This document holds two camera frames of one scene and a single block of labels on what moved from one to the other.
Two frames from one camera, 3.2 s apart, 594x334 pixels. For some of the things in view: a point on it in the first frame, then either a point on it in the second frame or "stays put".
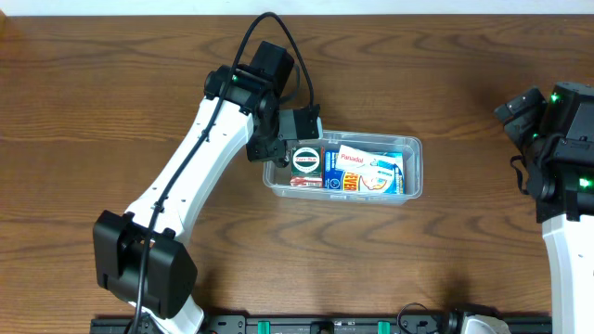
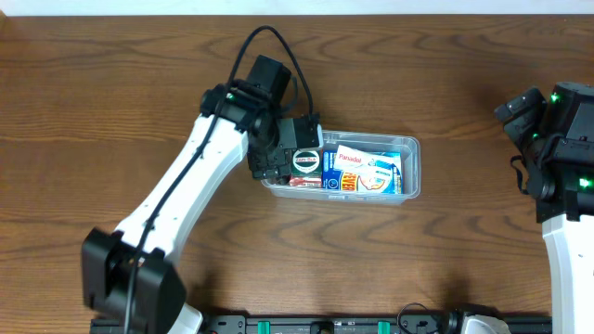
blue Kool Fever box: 383,174 stays put
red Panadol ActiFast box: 306,181 stays put
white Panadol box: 388,167 -> 353,157
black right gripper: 518,117 stays put
